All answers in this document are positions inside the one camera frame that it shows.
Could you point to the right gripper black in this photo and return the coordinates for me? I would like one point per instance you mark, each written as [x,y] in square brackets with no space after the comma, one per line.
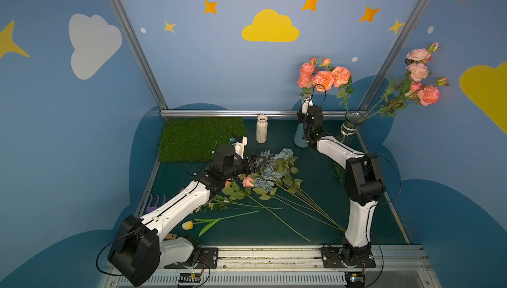
[309,115]

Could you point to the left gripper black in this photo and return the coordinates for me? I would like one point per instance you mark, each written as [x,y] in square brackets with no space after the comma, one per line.
[251,164]

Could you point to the red carnation flower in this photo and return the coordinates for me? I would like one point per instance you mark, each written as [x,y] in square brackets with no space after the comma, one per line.
[340,174]

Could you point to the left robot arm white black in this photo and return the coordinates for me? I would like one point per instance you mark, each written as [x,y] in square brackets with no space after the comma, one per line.
[140,247]

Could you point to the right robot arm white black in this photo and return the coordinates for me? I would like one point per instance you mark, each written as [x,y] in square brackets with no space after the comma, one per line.
[363,177]

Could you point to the teal cylindrical vase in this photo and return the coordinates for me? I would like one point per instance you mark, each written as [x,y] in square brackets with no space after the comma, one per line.
[299,139]

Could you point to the clear glass vase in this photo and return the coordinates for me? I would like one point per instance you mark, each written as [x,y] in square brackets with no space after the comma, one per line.
[350,126]

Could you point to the white ribbed ceramic vase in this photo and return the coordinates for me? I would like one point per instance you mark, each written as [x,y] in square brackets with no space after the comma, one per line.
[261,128]

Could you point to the green artificial grass mat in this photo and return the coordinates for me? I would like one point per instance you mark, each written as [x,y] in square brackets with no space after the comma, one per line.
[194,139]

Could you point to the blue hydrangea bunch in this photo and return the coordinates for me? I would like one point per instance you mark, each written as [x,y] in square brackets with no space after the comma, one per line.
[276,172]

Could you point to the pink flower bunch on table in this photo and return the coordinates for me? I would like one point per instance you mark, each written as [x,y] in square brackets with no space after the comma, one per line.
[256,195]

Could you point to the yellow tulip with stem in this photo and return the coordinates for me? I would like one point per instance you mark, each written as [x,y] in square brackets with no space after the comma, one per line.
[208,224]

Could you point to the purple toy garden fork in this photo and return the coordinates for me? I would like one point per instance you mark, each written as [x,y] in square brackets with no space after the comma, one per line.
[155,202]

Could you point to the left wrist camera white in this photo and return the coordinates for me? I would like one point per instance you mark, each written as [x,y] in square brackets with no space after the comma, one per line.
[239,143]

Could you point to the aluminium frame back bar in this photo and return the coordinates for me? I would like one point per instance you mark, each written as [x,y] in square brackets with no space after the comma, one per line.
[228,113]

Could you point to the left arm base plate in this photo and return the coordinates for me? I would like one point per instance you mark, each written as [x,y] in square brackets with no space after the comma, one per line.
[200,257]

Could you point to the aluminium rail front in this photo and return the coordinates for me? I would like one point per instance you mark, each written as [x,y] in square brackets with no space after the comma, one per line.
[302,266]

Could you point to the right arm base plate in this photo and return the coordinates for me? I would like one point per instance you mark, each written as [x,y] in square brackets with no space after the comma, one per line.
[347,257]

